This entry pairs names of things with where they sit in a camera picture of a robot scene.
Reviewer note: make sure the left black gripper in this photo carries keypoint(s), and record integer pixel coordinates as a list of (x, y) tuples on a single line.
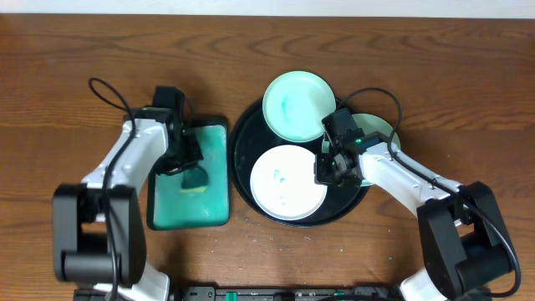
[(189, 155)]

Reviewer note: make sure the green yellow sponge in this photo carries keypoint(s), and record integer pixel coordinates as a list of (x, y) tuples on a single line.
[(194, 180)]

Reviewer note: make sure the mint green plate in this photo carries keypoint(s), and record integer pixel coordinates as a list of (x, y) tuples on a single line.
[(294, 105), (369, 124)]

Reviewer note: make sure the white plate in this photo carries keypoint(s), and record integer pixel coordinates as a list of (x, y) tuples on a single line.
[(282, 183)]

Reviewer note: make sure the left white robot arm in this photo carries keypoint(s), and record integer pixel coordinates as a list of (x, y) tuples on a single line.
[(98, 235)]

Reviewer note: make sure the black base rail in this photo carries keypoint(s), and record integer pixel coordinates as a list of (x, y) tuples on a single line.
[(273, 294)]

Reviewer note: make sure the round black tray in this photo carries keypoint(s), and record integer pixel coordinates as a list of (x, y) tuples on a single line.
[(250, 138)]

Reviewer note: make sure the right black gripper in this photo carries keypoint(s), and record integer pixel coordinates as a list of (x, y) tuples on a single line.
[(328, 171)]

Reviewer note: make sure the mint green plate top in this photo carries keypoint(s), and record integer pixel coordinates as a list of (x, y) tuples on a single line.
[(294, 105)]

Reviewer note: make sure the green rectangular water tray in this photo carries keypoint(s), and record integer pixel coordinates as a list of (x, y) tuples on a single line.
[(170, 209)]

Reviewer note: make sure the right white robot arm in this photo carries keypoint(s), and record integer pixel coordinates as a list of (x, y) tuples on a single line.
[(464, 240)]

